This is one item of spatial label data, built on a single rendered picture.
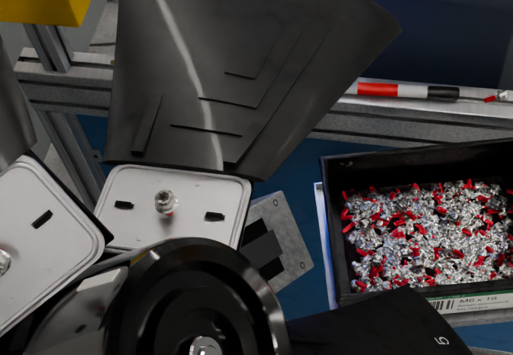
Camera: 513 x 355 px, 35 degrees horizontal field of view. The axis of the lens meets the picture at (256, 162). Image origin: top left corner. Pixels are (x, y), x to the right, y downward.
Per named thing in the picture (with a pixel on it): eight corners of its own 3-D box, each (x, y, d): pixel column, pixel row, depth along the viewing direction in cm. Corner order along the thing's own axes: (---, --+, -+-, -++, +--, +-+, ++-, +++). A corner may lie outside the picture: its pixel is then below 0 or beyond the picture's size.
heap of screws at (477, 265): (351, 314, 82) (351, 305, 80) (335, 196, 90) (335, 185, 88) (538, 297, 82) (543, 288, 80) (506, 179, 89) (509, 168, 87)
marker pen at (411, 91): (333, 88, 91) (459, 95, 89) (333, 77, 92) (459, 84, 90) (333, 96, 92) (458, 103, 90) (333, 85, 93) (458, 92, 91)
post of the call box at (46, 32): (44, 71, 99) (9, -2, 88) (52, 53, 100) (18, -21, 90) (67, 73, 98) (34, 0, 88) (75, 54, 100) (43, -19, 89)
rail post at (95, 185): (153, 331, 171) (33, 109, 105) (157, 314, 173) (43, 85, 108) (170, 334, 170) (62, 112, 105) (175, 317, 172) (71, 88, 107)
